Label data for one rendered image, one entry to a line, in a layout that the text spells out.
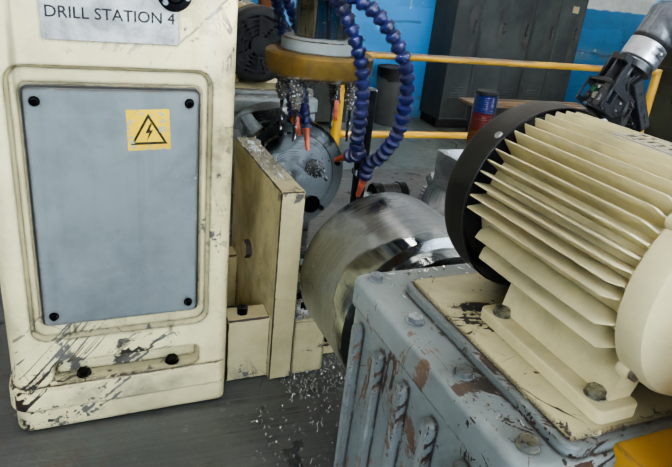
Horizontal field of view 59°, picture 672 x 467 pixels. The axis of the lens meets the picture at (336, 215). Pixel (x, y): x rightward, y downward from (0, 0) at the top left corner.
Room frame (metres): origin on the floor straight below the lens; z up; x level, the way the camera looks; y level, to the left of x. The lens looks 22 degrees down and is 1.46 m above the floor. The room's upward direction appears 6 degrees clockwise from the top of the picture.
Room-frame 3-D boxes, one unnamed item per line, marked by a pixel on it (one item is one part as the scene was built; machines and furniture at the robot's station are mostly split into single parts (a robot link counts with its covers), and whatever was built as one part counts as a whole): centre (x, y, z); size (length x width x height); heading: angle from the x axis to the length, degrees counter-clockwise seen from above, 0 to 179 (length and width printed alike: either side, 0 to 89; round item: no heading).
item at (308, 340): (0.89, 0.04, 0.86); 0.07 x 0.06 x 0.12; 25
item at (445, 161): (1.15, -0.27, 1.11); 0.12 x 0.11 x 0.07; 114
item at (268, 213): (0.96, 0.16, 0.97); 0.30 x 0.11 x 0.34; 25
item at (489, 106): (1.52, -0.35, 1.19); 0.06 x 0.06 x 0.04
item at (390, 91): (6.35, -0.45, 0.30); 0.39 x 0.39 x 0.60
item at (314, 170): (1.32, 0.16, 1.04); 0.41 x 0.25 x 0.25; 25
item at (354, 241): (0.70, -0.13, 1.04); 0.37 x 0.25 x 0.25; 25
